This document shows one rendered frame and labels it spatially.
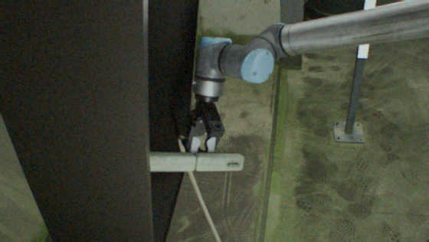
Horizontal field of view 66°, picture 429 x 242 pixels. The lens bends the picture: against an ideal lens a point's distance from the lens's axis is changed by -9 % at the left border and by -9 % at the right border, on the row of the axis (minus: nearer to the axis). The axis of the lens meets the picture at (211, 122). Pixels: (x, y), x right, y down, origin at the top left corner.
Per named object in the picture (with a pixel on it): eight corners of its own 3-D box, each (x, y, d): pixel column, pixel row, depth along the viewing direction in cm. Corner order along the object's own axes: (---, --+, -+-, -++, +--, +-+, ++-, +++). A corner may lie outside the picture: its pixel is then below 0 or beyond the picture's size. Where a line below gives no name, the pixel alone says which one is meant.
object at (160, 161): (218, 135, 127) (248, 158, 107) (216, 148, 128) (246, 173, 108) (76, 131, 108) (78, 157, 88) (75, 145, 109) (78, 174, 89)
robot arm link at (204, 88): (230, 83, 102) (198, 80, 98) (227, 99, 103) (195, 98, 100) (217, 77, 110) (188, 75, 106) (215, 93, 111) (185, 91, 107)
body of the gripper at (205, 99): (207, 129, 115) (212, 92, 111) (217, 138, 107) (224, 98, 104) (184, 129, 111) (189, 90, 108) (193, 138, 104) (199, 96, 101)
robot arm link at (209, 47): (220, 37, 94) (192, 33, 100) (213, 83, 98) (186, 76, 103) (240, 40, 102) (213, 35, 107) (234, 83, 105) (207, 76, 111)
